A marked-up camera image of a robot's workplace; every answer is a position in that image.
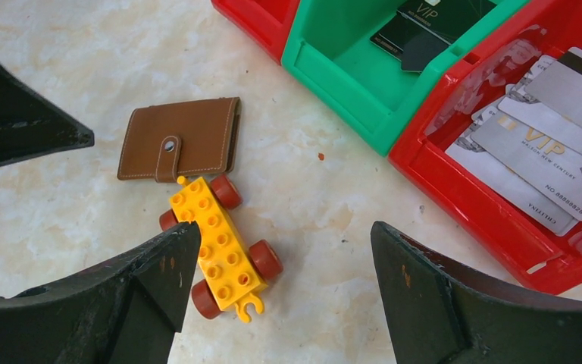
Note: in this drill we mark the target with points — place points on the red bin with silver cards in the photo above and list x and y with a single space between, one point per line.
530 252

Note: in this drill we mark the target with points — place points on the green plastic bin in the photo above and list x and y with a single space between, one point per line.
330 52

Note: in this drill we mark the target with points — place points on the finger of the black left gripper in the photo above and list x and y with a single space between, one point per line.
32 126

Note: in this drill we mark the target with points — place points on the black VIP card upper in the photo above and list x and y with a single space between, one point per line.
446 19

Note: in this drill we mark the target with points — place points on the yellow toy brick car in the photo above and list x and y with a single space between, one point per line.
234 274

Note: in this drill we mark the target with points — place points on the red bin with gold cards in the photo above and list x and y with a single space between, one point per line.
267 22

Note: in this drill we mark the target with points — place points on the brown leather card holder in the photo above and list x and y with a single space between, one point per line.
192 138

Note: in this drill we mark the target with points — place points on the silver card bottom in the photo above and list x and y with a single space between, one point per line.
513 188

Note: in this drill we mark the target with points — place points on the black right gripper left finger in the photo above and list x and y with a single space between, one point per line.
126 309

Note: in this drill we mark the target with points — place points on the black vip card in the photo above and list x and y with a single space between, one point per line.
446 19
408 42

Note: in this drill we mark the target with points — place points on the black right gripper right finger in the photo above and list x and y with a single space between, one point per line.
439 310

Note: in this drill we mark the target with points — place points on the silver card with stripe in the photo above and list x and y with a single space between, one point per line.
560 86

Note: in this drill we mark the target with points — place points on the black VIP card lower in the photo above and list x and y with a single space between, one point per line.
408 42

